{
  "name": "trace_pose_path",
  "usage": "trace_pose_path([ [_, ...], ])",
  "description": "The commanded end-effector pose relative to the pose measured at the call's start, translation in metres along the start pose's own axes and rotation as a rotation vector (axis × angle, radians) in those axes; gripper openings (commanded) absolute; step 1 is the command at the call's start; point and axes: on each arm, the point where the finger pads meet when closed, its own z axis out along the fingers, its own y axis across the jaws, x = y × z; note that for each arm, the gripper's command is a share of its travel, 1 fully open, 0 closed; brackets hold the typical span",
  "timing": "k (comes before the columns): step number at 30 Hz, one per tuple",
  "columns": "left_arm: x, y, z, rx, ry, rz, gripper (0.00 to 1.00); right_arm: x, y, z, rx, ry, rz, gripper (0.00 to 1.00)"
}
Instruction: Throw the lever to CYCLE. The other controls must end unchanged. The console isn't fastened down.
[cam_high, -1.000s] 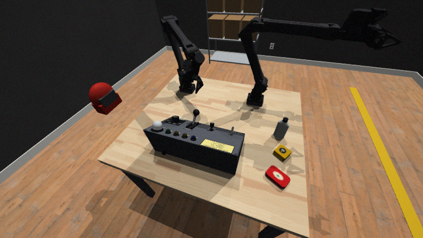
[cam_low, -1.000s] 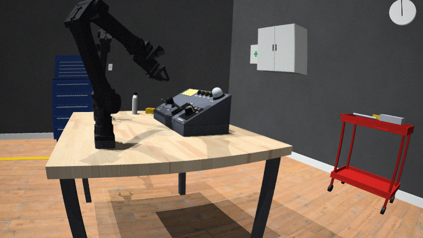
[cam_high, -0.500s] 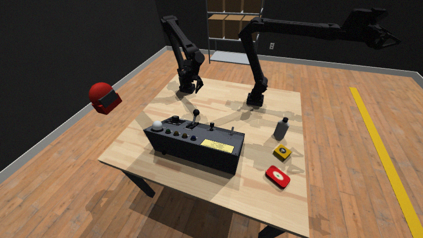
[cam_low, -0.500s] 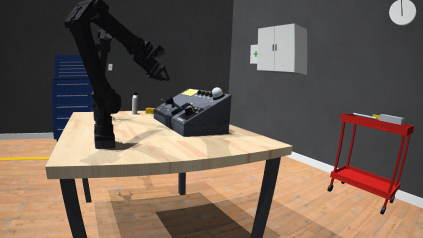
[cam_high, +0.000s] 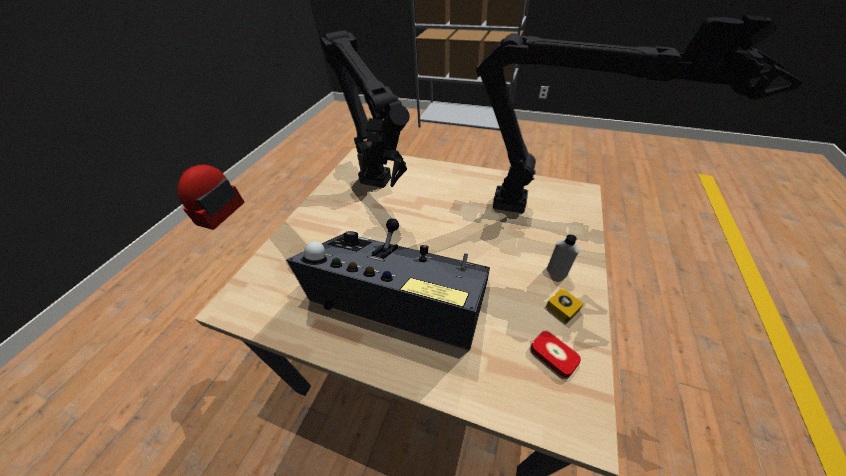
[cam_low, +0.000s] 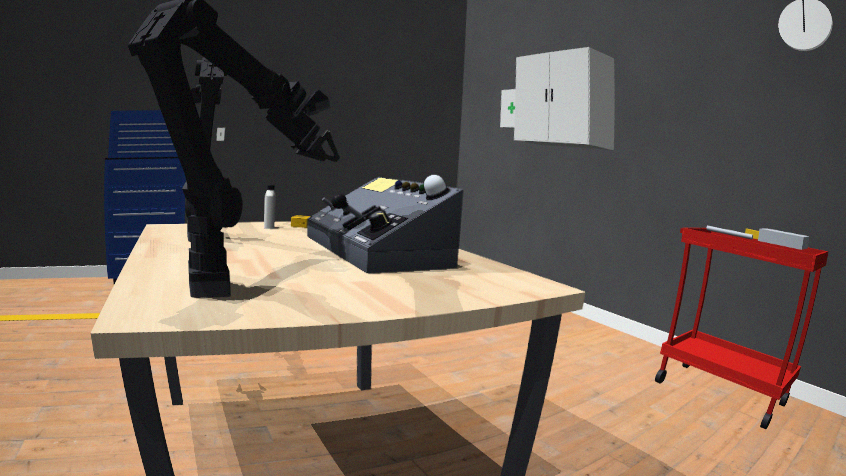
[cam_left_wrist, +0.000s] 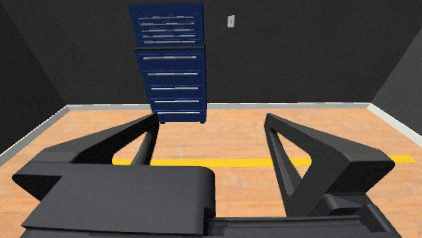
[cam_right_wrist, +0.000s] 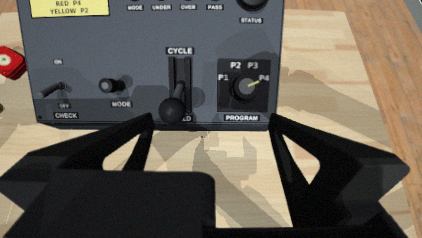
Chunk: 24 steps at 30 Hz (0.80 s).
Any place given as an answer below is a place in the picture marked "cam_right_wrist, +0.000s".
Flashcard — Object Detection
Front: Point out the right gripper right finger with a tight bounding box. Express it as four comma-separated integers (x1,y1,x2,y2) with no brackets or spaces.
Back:
268,113,410,227

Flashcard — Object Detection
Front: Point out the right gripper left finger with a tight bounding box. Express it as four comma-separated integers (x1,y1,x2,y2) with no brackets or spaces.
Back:
13,113,155,170

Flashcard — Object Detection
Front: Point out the red mint tin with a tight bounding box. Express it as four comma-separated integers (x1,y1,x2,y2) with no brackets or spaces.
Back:
0,46,27,80

